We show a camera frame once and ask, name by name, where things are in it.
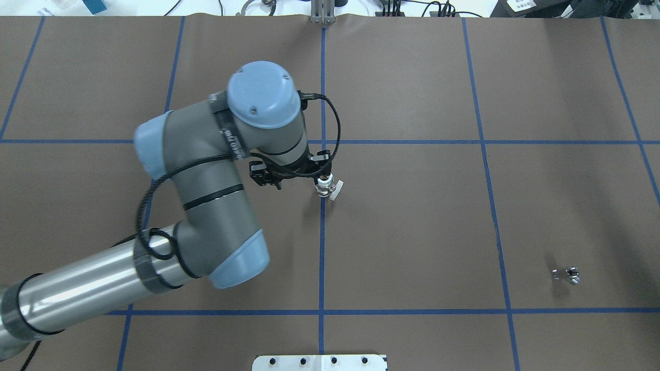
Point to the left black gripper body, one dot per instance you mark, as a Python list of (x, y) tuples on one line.
[(295, 171)]

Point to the white chrome PPR valve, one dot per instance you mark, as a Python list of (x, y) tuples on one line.
[(327, 187)]

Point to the chrome pipe fitting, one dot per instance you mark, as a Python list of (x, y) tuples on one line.
[(569, 274)]

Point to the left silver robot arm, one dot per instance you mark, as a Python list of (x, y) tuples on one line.
[(195, 220)]

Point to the blue block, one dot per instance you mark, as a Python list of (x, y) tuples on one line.
[(95, 6)]

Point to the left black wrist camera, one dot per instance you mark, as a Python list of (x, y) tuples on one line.
[(263, 175)]

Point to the aluminium frame post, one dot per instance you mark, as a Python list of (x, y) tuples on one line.
[(322, 12)]

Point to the white pedestal column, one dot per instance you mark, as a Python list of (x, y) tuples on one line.
[(321, 362)]

